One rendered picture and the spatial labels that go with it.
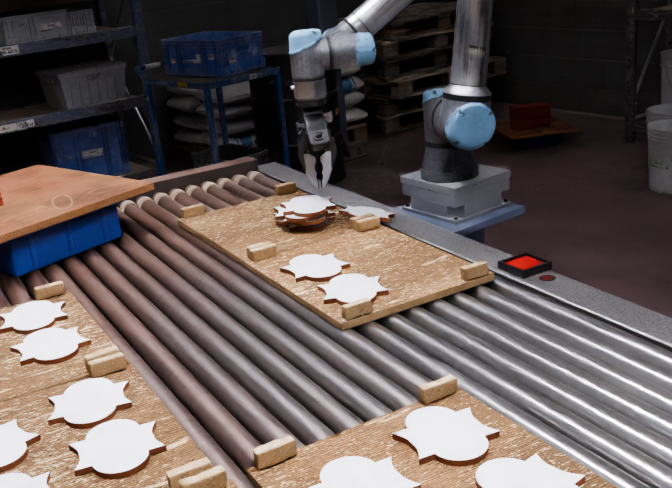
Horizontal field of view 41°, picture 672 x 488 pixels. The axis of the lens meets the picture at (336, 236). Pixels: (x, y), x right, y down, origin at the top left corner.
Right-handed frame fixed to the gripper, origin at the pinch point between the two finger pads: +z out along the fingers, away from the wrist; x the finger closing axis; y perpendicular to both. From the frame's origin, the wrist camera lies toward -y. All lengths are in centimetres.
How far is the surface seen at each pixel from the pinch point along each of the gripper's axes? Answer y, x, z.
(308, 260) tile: -26.6, 7.1, 8.7
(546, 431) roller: -99, -16, 11
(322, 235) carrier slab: -8.9, 1.7, 9.7
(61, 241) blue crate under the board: 3, 61, 7
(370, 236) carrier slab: -14.1, -8.6, 9.7
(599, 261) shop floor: 170, -148, 103
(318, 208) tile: -4.8, 1.5, 4.4
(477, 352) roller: -72, -15, 12
